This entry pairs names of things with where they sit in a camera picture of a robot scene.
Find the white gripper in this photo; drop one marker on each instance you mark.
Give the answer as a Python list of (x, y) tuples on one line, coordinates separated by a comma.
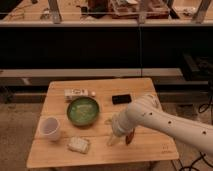
[(119, 127)]

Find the white sponge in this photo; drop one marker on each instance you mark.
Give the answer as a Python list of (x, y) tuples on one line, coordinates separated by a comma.
[(78, 144)]

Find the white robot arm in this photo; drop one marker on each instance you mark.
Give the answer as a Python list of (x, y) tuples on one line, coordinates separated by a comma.
[(146, 111)]

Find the green ceramic bowl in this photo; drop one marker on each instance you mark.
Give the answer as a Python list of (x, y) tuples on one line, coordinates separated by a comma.
[(83, 111)]

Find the red chili pepper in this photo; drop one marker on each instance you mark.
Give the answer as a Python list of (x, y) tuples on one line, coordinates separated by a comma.
[(129, 137)]

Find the black rectangular block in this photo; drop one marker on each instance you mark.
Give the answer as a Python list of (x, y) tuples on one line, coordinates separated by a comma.
[(121, 99)]

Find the wooden table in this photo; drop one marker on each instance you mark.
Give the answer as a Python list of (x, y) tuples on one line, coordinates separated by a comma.
[(147, 145)]

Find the white plastic cup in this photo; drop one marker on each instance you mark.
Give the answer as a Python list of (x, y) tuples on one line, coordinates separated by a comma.
[(49, 128)]

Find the long metal shelf rail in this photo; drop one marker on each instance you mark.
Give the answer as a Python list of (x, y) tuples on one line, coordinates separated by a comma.
[(40, 77)]

